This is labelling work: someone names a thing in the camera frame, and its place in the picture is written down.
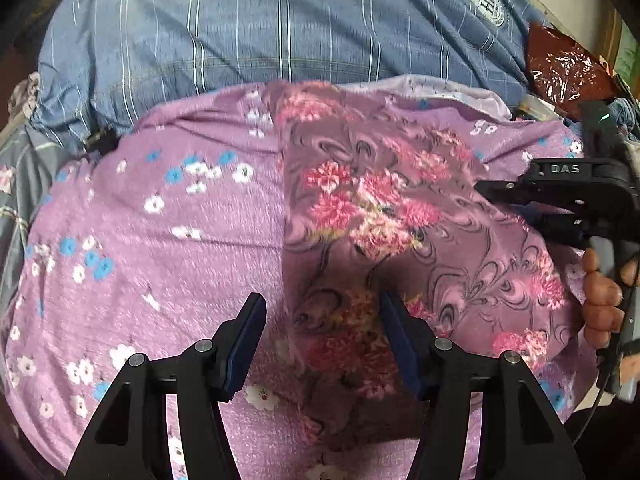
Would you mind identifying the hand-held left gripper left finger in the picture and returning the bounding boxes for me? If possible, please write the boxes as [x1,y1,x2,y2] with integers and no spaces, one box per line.
[65,292,268,480]

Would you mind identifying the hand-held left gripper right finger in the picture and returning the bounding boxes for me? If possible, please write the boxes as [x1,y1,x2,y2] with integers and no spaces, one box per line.
[379,290,586,480]

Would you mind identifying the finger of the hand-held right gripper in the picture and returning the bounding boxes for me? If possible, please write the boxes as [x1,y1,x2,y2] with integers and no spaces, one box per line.
[537,212,608,250]
[474,176,601,211]

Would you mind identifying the maroon floral shirt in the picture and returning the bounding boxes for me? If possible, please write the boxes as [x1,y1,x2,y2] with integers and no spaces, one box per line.
[270,80,591,448]

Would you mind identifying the person's right hand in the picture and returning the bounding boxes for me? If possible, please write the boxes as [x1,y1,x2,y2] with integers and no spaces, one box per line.
[581,249,626,348]

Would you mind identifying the blue denim garment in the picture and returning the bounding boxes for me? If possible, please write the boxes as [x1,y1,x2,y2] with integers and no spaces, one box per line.
[607,96,640,133]

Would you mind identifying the purple floral blanket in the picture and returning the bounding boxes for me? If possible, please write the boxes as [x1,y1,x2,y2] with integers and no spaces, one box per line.
[2,75,601,480]

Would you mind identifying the red plastic bag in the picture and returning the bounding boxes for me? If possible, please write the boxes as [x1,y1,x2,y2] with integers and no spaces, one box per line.
[525,22,623,106]

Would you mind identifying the wooden door with green panel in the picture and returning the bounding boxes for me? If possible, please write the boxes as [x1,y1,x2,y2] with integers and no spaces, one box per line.
[611,20,640,83]

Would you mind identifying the small black object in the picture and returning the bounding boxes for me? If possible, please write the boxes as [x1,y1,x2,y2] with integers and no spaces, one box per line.
[82,127,119,159]

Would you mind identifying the blue striped pillow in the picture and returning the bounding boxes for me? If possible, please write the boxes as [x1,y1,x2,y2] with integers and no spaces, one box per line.
[30,0,556,131]

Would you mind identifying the small grey crumpled cloth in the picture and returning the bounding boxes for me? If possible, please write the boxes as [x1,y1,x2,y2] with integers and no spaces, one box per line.
[7,72,43,117]

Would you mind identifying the black cable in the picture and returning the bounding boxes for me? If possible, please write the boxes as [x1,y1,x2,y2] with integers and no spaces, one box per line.
[572,342,617,446]

